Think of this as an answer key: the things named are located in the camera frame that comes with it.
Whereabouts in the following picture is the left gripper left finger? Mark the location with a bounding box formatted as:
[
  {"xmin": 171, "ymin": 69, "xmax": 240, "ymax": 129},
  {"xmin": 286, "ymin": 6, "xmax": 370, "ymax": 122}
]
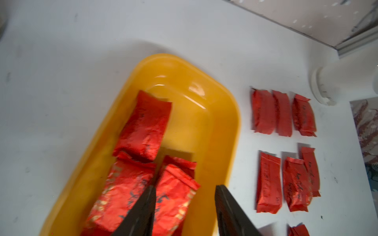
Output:
[{"xmin": 112, "ymin": 185, "xmax": 156, "ymax": 236}]

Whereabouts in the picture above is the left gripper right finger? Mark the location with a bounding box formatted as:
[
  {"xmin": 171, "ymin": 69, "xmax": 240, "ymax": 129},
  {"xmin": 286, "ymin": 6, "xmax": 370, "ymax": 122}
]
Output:
[{"xmin": 215, "ymin": 185, "xmax": 261, "ymax": 236}]

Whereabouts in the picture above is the red tea bag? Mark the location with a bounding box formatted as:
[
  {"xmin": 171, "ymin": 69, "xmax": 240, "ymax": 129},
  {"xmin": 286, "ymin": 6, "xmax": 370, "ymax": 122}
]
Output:
[
  {"xmin": 256, "ymin": 152, "xmax": 283, "ymax": 214},
  {"xmin": 292, "ymin": 94, "xmax": 317, "ymax": 137},
  {"xmin": 251, "ymin": 89, "xmax": 276, "ymax": 135},
  {"xmin": 300, "ymin": 147, "xmax": 321, "ymax": 197},
  {"xmin": 152, "ymin": 164, "xmax": 200, "ymax": 236},
  {"xmin": 113, "ymin": 90, "xmax": 172, "ymax": 162},
  {"xmin": 283, "ymin": 157, "xmax": 313, "ymax": 212},
  {"xmin": 272, "ymin": 90, "xmax": 292, "ymax": 137},
  {"xmin": 161, "ymin": 155, "xmax": 197, "ymax": 179},
  {"xmin": 288, "ymin": 224, "xmax": 310, "ymax": 236},
  {"xmin": 81, "ymin": 152, "xmax": 157, "ymax": 236}
]

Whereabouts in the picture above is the yellow plastic storage box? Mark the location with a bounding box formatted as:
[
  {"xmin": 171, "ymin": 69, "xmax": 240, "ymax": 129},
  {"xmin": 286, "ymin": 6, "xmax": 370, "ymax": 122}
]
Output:
[{"xmin": 40, "ymin": 54, "xmax": 241, "ymax": 236}]

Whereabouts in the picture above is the white utensil cup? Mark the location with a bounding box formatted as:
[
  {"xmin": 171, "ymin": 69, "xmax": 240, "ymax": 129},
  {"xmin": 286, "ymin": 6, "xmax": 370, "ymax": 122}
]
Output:
[{"xmin": 310, "ymin": 48, "xmax": 378, "ymax": 106}]

